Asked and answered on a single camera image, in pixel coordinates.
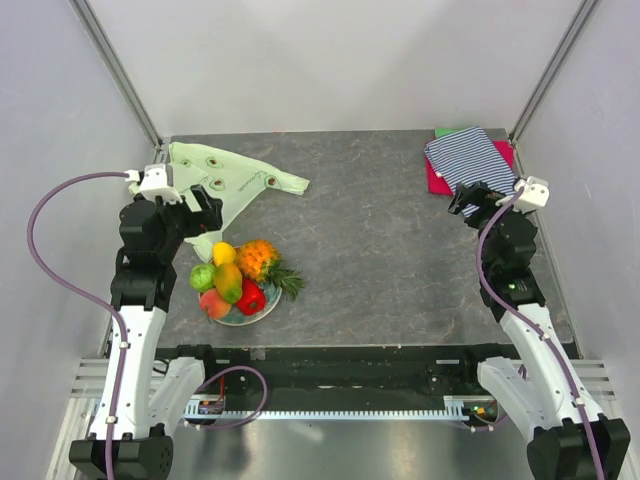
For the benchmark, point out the grey slotted cable duct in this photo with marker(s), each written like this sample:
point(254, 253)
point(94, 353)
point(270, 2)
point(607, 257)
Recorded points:
point(199, 409)

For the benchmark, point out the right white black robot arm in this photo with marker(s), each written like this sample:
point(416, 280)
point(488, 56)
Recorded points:
point(568, 434)

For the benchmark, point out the green toy guava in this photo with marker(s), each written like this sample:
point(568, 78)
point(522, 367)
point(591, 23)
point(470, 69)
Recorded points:
point(202, 276)

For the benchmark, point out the green folded cloth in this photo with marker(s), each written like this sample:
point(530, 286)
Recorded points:
point(441, 132)

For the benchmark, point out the green avocado print plastic bag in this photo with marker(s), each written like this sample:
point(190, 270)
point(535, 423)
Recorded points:
point(235, 179)

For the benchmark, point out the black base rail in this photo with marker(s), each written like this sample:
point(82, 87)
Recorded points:
point(443, 369)

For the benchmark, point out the aluminium frame post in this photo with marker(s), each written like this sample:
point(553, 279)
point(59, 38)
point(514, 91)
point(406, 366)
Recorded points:
point(576, 26)
point(107, 52)

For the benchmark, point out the right aluminium frame post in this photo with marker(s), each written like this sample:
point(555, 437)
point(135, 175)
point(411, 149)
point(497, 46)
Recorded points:
point(576, 26)

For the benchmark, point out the patterned ceramic plate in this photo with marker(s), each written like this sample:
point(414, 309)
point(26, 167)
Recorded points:
point(235, 317)

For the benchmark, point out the yellow toy mango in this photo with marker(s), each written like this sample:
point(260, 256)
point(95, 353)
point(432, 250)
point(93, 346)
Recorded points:
point(223, 253)

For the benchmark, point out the blue white striped cloth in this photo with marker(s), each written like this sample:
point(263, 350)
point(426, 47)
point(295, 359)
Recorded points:
point(469, 156)

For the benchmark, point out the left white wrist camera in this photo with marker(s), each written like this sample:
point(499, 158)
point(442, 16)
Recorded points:
point(155, 181)

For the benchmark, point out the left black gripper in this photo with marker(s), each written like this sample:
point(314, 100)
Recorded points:
point(200, 221)

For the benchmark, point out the orange green toy papaya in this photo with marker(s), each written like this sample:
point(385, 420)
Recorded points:
point(228, 282)

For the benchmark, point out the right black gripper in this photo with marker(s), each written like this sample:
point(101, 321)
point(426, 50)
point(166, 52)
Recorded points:
point(479, 194)

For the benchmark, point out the red yellow toy peach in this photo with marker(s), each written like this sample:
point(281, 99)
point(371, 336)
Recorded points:
point(213, 305)

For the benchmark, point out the orange toy pineapple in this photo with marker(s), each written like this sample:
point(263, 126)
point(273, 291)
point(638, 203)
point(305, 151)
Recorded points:
point(260, 261)

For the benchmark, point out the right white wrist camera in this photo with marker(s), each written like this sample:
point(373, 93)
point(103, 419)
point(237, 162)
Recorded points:
point(534, 194)

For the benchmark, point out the left aluminium frame post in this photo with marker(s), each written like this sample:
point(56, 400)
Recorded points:
point(107, 52)

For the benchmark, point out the red toy bell pepper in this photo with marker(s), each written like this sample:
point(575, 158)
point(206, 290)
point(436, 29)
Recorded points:
point(253, 299)

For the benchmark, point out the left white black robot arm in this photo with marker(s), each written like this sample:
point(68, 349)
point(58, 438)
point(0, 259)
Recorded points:
point(131, 436)

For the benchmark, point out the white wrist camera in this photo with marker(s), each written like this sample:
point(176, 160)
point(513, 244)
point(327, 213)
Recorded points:
point(155, 181)
point(534, 194)

